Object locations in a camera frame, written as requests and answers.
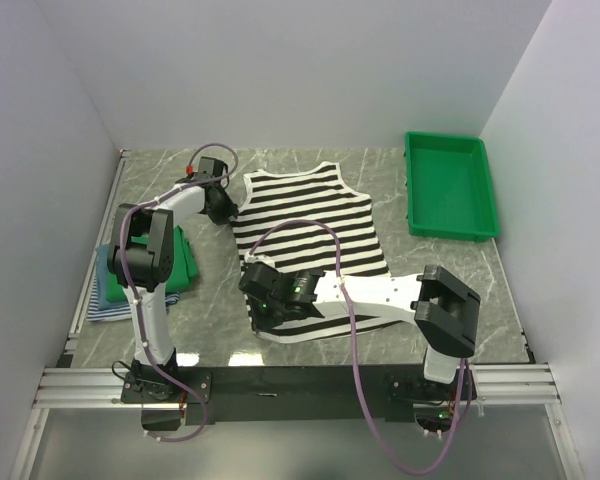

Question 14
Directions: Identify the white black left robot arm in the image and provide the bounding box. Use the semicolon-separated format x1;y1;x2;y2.
107;156;238;402

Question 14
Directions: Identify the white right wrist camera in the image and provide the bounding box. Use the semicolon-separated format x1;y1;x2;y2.
244;252;276;268

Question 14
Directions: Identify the aluminium frame rail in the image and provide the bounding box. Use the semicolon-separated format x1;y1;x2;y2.
32;364;561;409

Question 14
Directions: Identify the green plastic bin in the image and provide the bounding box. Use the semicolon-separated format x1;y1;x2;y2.
405;132;500;243

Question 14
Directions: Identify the green tank top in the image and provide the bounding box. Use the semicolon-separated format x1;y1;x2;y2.
108;226;199;297

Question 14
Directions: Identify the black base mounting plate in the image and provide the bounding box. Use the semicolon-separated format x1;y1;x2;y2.
121;364;457;425

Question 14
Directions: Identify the folded blue tank top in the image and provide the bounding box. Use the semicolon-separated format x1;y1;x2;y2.
96;244;110;310

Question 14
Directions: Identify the black white striped tank top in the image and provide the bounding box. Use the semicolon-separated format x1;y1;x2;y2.
231;160;399;346

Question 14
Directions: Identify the blue white striped tank top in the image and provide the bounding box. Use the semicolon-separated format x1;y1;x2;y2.
86;277;181;324

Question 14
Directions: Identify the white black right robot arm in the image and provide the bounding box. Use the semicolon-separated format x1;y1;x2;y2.
239;262;481;399

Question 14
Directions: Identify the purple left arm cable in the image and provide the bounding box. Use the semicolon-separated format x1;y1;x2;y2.
119;142;240;444

